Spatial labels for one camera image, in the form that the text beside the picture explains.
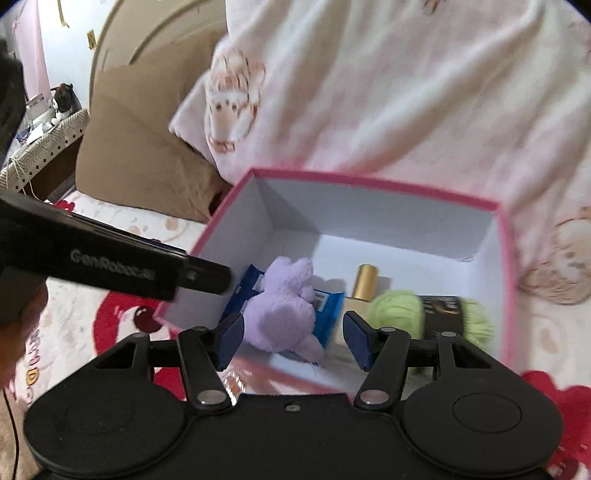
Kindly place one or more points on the bedside table with patterned cloth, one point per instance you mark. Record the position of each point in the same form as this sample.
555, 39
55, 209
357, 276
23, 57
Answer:
46, 143

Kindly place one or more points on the red bear printed blanket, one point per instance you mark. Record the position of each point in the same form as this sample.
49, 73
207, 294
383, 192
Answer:
152, 226

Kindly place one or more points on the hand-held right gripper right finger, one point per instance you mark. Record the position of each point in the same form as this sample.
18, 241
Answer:
359, 339

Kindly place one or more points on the brown pillow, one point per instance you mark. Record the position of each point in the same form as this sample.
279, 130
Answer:
138, 152

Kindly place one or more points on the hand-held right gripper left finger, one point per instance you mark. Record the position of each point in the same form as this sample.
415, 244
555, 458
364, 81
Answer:
231, 339

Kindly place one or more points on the person's left hand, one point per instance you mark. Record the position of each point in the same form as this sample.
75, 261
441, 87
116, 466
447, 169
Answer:
11, 350

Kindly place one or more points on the beige headboard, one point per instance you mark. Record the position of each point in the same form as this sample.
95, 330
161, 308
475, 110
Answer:
138, 32

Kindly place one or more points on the dark blurred object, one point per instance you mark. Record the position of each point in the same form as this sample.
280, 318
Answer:
9, 97

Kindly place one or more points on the gold cap cosmetic bottle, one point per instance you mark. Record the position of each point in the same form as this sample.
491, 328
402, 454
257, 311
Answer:
364, 284

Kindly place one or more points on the blue wet wipes packet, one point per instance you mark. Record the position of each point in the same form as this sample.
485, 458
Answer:
330, 314

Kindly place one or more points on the pink cardboard box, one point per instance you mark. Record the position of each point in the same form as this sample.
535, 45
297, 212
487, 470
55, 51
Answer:
392, 221

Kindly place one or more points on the beige fuzzy cloth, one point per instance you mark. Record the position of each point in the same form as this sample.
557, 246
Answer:
7, 443

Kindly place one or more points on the pink printed pillow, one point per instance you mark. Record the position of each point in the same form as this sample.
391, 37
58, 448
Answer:
392, 92

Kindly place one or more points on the green yarn ball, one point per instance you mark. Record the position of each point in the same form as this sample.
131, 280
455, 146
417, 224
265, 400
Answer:
397, 314

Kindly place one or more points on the black and white plush toy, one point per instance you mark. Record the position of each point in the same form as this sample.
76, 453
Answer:
62, 99

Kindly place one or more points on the purple plush toy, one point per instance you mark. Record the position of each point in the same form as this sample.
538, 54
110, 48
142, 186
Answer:
281, 314

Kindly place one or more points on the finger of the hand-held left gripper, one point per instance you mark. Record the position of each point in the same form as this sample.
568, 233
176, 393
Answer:
205, 277

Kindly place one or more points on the yellow wall sticker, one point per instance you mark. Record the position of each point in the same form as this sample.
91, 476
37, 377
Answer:
92, 39

